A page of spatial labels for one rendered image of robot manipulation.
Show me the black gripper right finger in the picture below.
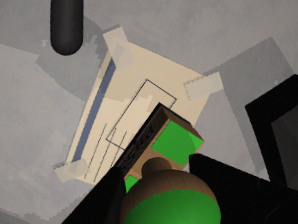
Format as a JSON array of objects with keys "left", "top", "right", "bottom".
[{"left": 189, "top": 153, "right": 298, "bottom": 224}]

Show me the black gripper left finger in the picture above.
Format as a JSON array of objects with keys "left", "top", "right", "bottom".
[{"left": 61, "top": 167, "right": 128, "bottom": 224}]

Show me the cream long rounded cylinder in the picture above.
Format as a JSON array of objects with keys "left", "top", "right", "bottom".
[{"left": 49, "top": 0, "right": 84, "bottom": 56}]

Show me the cream paper card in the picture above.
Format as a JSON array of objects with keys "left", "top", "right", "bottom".
[{"left": 55, "top": 27, "right": 223, "bottom": 185}]

